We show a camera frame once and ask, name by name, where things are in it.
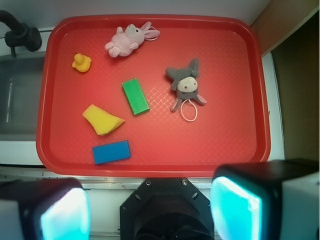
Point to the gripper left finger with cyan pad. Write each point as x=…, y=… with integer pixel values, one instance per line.
x=46, y=209

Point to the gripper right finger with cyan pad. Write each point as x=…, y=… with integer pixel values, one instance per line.
x=273, y=200

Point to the yellow rubber duck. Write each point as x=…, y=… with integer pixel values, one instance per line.
x=81, y=63

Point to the blue rectangular block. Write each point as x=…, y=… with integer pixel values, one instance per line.
x=111, y=152

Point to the yellow sponge wedge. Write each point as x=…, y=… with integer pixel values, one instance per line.
x=102, y=122

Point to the stainless steel sink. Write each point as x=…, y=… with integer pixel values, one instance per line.
x=20, y=88

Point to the green rectangular block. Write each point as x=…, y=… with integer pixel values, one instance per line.
x=135, y=96

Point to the grey plush donkey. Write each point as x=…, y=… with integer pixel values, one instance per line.
x=185, y=85

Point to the red plastic tray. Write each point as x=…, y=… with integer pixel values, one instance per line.
x=232, y=127

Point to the black faucet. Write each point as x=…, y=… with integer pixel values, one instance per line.
x=20, y=34

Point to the pink plush bunny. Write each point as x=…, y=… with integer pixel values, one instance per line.
x=127, y=40

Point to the black octagonal mount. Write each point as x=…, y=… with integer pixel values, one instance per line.
x=166, y=209

